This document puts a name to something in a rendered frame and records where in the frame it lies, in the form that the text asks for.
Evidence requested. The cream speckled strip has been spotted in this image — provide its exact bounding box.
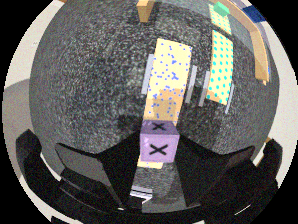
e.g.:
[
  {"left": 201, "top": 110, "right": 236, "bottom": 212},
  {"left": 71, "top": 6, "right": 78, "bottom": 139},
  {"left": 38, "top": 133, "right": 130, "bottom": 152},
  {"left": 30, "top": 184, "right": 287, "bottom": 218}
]
[{"left": 144, "top": 39, "right": 192, "bottom": 125}]

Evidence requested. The purple cube with black x marks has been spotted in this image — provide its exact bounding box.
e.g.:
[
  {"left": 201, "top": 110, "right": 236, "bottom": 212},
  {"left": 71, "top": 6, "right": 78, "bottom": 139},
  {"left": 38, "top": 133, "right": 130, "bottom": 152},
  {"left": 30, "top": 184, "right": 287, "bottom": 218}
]
[{"left": 140, "top": 119, "right": 180, "bottom": 163}]

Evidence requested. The pale yellow strip with cyan dots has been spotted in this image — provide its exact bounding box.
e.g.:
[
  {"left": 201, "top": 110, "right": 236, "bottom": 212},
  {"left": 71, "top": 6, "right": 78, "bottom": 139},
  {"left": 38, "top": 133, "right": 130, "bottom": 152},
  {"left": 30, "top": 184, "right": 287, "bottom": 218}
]
[{"left": 205, "top": 30, "right": 233, "bottom": 105}]

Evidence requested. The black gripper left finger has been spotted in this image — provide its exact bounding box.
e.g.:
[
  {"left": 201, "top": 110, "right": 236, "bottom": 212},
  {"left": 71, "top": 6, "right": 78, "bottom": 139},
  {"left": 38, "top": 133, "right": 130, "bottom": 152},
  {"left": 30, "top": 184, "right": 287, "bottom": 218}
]
[{"left": 55, "top": 131, "right": 141, "bottom": 209}]

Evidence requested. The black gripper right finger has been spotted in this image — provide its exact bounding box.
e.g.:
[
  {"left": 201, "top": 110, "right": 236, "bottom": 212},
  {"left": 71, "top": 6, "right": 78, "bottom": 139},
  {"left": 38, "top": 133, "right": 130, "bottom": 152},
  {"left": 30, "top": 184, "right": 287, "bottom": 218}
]
[{"left": 174, "top": 133, "right": 255, "bottom": 208}]

